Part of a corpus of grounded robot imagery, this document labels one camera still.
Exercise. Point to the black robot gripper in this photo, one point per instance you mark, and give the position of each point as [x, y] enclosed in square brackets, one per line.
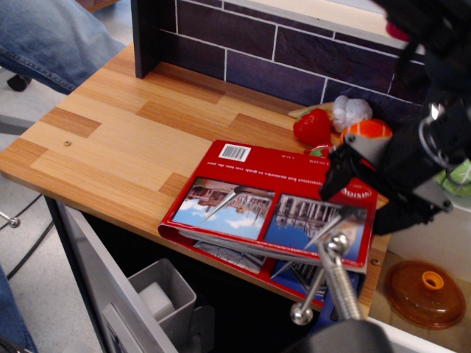
[402, 167]

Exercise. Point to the red spiral-bound guide book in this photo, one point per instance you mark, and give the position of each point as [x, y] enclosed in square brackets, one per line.
[257, 210]

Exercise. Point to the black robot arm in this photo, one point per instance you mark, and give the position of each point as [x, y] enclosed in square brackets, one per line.
[442, 28]

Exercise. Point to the grey open cabinet door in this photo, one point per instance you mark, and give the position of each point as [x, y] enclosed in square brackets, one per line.
[120, 318]

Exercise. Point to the orange salmon sushi toy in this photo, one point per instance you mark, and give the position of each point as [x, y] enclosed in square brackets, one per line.
[371, 128]

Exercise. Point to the red toy chili pepper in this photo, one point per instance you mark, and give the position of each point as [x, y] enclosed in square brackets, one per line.
[322, 150]

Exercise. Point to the white toy garlic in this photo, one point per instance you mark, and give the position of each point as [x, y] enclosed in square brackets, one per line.
[347, 111]

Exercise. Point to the red toy strawberry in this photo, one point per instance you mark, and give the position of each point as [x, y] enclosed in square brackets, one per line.
[313, 127]

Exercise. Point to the green toy cabbage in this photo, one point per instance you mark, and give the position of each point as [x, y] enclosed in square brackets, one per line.
[455, 181]

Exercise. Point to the orange transparent pot lid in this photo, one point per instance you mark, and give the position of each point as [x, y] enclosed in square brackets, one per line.
[424, 295]

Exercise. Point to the magenta cup on shelf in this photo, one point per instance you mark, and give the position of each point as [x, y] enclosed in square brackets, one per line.
[396, 32]

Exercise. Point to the light wooden shelf board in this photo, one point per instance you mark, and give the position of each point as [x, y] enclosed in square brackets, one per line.
[339, 17]

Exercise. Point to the grey plastic bin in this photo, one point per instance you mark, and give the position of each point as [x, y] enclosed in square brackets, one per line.
[177, 325]

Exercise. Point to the white block in bin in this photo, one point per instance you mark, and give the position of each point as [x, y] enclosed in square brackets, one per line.
[156, 301]

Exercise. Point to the blue jeans leg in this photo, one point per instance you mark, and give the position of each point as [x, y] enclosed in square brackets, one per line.
[57, 43]

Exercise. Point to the black chair caster wheel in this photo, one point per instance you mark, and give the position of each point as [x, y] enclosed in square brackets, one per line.
[19, 83]

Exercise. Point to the metal clamp screw handle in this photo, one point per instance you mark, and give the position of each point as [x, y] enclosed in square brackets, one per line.
[331, 250]

